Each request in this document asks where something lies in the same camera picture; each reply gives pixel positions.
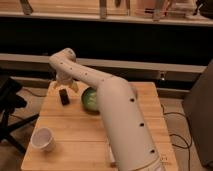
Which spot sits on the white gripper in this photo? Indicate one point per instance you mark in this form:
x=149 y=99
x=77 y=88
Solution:
x=65 y=79

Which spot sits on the dark brown eraser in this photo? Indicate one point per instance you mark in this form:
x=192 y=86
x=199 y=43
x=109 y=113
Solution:
x=64 y=97

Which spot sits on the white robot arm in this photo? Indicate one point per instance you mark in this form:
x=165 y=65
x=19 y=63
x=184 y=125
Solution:
x=128 y=135

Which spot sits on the robot base cabinet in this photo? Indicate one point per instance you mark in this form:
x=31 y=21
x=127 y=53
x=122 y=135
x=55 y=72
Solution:
x=198 y=107

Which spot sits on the green bowl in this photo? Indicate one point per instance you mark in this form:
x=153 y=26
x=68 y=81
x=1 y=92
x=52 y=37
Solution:
x=88 y=99

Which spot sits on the black chair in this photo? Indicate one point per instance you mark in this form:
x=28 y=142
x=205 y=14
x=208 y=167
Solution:
x=9 y=101

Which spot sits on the white paper cup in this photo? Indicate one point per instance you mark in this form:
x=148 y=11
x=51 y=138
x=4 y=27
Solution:
x=42 y=139

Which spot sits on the white glue bottle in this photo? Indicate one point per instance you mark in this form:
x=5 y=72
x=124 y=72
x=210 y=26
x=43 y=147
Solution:
x=110 y=156

